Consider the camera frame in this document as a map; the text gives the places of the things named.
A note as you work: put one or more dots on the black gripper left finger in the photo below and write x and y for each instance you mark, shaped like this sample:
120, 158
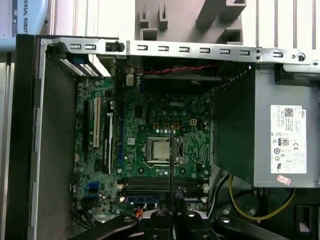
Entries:
157, 225

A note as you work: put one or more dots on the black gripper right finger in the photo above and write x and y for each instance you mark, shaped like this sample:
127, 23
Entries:
192, 225

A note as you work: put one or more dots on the CPU socket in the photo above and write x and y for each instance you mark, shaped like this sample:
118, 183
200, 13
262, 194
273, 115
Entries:
150, 162

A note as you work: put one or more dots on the silver CPU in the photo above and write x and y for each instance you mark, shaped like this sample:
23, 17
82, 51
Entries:
160, 150

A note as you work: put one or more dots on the green motherboard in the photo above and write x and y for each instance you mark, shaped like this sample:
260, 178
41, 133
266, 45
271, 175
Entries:
150, 115

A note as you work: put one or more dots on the black expansion slot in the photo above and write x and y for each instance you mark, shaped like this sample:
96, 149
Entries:
86, 132

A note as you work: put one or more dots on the white expansion slot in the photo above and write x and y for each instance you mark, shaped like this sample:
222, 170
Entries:
97, 122

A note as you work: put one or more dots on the grey power supply unit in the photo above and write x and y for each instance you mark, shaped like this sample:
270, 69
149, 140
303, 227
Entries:
262, 87

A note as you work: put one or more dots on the black open PC case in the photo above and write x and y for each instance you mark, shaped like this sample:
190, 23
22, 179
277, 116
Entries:
22, 125

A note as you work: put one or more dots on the grey parts rack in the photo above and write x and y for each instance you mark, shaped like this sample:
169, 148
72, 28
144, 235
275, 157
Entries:
187, 17

